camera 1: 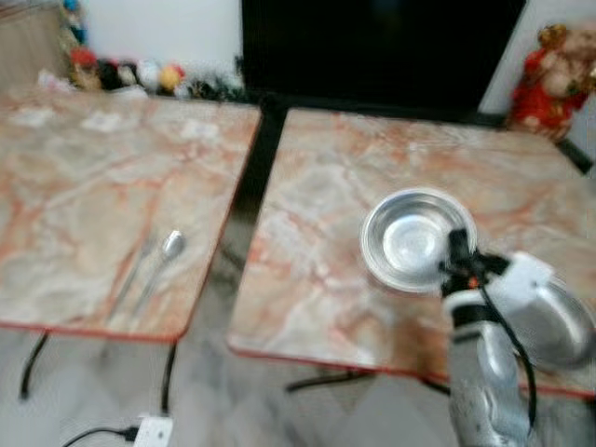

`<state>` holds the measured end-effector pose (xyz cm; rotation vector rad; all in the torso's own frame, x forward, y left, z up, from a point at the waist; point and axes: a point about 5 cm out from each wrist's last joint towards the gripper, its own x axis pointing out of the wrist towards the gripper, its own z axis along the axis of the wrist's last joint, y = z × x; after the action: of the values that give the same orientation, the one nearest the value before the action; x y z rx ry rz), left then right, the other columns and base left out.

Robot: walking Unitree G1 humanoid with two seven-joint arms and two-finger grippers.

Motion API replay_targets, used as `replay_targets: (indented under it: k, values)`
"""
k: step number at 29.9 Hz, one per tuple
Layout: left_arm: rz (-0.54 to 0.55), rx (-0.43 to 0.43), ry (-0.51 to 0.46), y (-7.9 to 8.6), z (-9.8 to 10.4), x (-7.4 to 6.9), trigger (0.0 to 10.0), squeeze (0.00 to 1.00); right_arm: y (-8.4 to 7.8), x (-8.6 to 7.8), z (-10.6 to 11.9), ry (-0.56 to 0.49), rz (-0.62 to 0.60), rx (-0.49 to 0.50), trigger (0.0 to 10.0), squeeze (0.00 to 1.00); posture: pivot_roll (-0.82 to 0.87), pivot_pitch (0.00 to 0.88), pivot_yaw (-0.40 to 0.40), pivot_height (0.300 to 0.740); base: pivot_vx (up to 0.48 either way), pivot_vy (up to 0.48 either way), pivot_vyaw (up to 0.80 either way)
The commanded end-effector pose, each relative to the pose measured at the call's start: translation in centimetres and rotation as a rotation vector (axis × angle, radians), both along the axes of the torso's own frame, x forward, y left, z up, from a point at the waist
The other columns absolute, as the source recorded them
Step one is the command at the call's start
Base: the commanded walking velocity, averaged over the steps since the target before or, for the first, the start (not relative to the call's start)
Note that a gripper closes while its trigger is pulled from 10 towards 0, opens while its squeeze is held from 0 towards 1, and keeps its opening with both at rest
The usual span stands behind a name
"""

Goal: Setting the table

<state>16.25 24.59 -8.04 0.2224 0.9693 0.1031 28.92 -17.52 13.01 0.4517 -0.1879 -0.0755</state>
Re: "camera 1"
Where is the round steel bowl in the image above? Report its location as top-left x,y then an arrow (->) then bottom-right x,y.
359,187 -> 478,294

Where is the round steel plate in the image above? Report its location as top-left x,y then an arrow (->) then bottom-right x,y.
486,266 -> 596,372

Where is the black table foot bar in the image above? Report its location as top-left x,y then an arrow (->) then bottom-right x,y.
284,368 -> 375,394

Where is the red and gold figurine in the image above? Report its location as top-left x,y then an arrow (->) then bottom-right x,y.
508,23 -> 596,142

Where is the black television screen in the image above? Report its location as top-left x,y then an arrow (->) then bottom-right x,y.
240,0 -> 528,118

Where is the steel spoon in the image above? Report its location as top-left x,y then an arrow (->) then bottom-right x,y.
140,229 -> 187,314

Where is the dark green garland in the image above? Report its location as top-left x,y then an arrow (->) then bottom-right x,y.
186,74 -> 249,103

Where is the black straight table leg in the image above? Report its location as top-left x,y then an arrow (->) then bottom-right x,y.
160,340 -> 179,416

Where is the small yellow orange toy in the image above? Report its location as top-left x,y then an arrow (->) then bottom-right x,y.
158,62 -> 187,94

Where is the white power strip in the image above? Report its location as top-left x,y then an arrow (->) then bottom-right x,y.
133,415 -> 175,447

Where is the small white toy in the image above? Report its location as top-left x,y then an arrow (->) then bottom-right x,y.
135,60 -> 163,90

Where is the small black toy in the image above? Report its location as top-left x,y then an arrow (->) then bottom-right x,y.
99,60 -> 137,92

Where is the red hat small doll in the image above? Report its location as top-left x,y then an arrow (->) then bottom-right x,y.
69,47 -> 102,92

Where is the brown wooden board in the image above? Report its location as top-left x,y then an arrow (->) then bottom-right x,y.
0,5 -> 72,91

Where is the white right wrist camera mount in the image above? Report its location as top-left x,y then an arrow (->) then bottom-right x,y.
482,251 -> 556,314

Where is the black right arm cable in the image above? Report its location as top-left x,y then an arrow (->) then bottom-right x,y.
470,284 -> 539,431

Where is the black power cable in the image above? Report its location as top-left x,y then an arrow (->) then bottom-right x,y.
61,425 -> 141,447

